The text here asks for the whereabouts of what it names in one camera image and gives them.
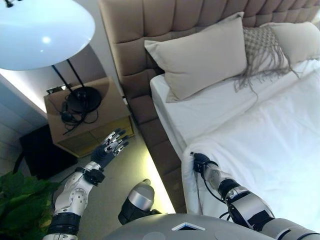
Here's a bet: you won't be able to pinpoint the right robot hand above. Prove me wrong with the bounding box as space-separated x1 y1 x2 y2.
189 151 213 174

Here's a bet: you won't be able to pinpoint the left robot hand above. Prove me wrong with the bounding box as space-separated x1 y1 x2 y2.
90 128 130 169

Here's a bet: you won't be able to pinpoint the white duvet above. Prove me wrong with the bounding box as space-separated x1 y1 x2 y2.
179 82 320 233

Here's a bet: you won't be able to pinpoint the wooden nightstand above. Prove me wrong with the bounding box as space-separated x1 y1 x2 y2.
43 76 136 158

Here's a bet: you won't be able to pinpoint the left silver robot leg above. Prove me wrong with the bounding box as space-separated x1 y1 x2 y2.
117 178 163 226

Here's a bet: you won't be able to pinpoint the black box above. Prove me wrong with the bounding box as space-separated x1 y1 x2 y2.
13 123 78 181

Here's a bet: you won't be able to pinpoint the grey robot torso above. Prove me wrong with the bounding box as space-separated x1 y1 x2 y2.
82 213 276 240

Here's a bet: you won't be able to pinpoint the green plant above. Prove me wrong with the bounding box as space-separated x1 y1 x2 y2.
0 171 61 240

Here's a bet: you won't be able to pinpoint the large beige pillow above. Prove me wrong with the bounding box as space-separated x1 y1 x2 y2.
144 11 248 103

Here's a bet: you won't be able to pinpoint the woven fringed cushion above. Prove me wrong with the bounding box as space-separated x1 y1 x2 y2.
233 24 301 101

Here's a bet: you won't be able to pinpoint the white dome lamp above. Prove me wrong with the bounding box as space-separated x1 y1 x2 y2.
0 0 100 119

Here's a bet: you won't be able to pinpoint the beige tufted headboard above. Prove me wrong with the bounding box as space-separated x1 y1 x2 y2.
97 0 320 116

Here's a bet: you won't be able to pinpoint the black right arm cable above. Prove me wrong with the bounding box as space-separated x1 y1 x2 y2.
194 171 236 221

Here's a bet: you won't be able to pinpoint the black tangled cables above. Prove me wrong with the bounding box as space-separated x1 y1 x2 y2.
58 99 100 136

